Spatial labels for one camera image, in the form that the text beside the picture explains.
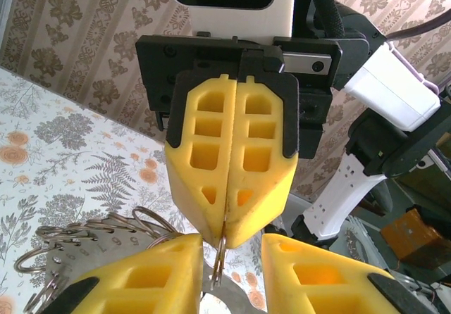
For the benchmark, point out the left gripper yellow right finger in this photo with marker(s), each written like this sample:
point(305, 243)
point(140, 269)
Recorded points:
point(282, 286)

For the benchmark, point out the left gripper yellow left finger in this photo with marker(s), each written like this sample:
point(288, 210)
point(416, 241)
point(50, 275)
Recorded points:
point(176, 275)

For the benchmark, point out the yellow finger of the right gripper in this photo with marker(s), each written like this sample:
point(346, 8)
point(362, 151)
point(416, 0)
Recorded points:
point(278, 187)
point(179, 187)

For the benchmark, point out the metal band with keyrings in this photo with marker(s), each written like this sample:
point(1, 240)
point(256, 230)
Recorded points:
point(88, 254)

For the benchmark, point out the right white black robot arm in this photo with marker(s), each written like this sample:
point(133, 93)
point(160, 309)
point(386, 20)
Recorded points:
point(387, 88)

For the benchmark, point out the floral patterned table cover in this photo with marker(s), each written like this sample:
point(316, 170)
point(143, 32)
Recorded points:
point(53, 152)

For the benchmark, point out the orange cardboard box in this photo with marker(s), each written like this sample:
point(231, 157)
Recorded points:
point(415, 240)

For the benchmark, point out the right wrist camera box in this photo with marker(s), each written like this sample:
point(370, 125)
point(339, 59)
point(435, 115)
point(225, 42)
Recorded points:
point(282, 11)

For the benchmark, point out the aluminium corner post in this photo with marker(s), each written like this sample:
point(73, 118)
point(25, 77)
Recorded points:
point(5, 11)

